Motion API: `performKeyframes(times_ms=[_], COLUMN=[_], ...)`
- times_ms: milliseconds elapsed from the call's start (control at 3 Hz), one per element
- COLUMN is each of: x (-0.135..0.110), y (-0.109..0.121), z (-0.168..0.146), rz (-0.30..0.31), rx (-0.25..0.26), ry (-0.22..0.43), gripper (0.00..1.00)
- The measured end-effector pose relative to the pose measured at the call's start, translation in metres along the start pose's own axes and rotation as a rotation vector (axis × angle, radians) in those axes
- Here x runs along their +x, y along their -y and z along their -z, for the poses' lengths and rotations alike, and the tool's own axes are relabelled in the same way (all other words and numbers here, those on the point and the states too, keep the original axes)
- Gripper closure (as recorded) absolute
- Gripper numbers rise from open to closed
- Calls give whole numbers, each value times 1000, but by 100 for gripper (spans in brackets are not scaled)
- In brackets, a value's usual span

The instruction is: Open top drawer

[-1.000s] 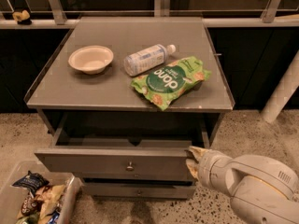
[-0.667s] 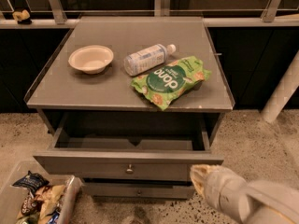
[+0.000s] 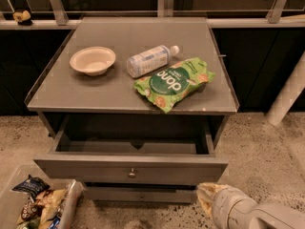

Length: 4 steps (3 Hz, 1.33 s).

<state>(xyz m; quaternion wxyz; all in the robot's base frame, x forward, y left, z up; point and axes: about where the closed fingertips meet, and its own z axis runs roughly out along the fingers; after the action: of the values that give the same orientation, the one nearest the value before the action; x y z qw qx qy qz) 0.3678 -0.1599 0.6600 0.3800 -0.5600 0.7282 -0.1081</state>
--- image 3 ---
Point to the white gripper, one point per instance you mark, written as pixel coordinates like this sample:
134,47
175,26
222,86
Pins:
226,204

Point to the grey top drawer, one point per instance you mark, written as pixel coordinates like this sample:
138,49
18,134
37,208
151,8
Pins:
146,149

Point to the grey drawer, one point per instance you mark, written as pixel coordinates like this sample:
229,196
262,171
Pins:
135,194
146,149

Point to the grey bottom drawer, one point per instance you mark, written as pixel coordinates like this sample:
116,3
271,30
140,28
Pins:
135,194

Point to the grey drawer cabinet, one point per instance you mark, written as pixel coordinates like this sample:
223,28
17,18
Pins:
61,91

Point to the green snack bag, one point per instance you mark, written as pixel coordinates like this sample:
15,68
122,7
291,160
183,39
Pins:
168,87

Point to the white diagonal pole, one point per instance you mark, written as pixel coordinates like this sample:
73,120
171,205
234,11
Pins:
290,92

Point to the clear plastic water bottle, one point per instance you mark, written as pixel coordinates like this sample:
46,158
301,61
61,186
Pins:
150,60

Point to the yellow snack bag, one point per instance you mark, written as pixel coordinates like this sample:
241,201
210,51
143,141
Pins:
49,201

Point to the clear plastic bin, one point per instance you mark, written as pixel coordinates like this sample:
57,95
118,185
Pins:
11,202

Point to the dark blue snack bag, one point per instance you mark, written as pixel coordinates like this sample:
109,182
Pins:
32,186

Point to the white paper bowl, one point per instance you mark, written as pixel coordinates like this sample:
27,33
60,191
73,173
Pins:
93,61

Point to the brown snack bag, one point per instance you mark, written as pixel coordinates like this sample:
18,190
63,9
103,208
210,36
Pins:
29,211

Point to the small yellow black object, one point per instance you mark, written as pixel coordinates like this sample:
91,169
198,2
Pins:
22,17

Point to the metal railing frame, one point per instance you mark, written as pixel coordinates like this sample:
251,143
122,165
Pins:
67,14

